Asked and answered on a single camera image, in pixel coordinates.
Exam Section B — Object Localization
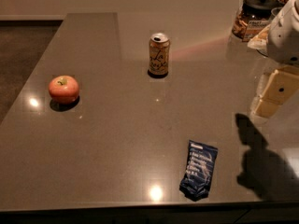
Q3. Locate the blue RXBAR wrapper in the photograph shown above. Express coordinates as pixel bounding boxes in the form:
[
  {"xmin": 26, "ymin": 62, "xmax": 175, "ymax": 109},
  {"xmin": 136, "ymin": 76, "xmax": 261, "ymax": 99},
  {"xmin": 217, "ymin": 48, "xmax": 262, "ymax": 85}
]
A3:
[{"xmin": 179, "ymin": 140, "xmax": 218, "ymax": 201}]

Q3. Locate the white snack packet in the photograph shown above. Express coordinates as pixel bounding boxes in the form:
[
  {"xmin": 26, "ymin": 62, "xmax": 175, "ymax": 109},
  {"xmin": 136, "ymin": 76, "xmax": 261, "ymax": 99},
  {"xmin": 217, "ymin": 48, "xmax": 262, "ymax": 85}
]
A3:
[{"xmin": 248, "ymin": 25, "xmax": 270, "ymax": 50}]

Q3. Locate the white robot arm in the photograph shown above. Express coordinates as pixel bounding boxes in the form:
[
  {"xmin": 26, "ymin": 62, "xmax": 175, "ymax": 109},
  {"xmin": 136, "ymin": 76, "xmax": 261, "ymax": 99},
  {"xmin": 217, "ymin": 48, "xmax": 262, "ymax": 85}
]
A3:
[{"xmin": 253, "ymin": 0, "xmax": 299, "ymax": 118}]

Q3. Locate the yellow LaCroix soda can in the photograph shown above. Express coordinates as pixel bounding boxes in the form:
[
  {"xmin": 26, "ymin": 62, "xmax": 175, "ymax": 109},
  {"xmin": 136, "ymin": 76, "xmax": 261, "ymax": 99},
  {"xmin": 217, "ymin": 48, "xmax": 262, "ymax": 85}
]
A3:
[{"xmin": 148, "ymin": 33, "xmax": 170, "ymax": 78}]

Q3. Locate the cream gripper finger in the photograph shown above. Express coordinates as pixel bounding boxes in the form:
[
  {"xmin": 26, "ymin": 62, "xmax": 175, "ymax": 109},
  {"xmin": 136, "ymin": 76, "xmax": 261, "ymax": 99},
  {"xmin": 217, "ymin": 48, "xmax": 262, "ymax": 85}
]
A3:
[
  {"xmin": 262, "ymin": 65, "xmax": 299, "ymax": 105},
  {"xmin": 254, "ymin": 99, "xmax": 280, "ymax": 118}
]

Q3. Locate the red apple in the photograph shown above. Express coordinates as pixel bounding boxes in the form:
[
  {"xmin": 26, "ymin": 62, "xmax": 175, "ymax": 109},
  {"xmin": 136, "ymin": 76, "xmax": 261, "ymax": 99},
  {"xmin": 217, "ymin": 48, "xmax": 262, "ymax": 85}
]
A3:
[{"xmin": 49, "ymin": 76, "xmax": 79, "ymax": 105}]

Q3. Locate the glass jar with black lid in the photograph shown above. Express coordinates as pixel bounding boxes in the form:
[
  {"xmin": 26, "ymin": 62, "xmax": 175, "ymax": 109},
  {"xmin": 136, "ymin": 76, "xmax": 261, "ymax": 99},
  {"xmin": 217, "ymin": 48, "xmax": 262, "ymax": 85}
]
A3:
[{"xmin": 232, "ymin": 0, "xmax": 279, "ymax": 42}]

